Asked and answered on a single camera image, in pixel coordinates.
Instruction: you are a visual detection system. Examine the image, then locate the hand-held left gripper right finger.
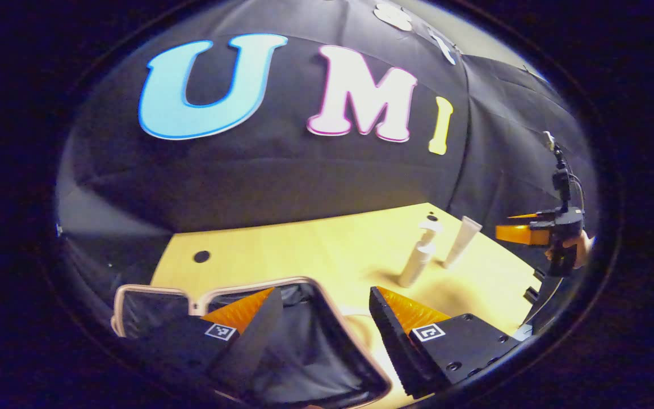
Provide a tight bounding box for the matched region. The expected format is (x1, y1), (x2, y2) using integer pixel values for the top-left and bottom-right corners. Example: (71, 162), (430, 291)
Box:
(368, 286), (523, 400)

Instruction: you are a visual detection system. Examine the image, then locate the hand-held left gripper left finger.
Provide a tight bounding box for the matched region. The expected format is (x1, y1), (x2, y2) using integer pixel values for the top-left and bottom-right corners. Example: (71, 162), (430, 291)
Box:
(128, 287), (284, 398)

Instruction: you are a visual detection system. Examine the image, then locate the white squeeze tube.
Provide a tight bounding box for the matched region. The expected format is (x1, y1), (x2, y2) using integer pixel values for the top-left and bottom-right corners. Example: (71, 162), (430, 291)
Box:
(442, 215), (483, 269)

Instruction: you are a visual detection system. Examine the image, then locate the pink suitcase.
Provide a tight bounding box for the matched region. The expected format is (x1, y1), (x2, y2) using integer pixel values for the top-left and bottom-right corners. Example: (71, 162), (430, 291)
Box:
(110, 276), (393, 409)

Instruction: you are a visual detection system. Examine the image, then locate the white pump bottle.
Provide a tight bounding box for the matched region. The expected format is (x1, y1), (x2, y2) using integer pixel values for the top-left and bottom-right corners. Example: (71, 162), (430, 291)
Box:
(397, 219), (445, 289)

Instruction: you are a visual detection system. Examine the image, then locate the black backdrop cloth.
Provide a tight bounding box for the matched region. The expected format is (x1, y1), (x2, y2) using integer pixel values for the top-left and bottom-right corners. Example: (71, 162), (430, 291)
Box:
(54, 0), (600, 336)

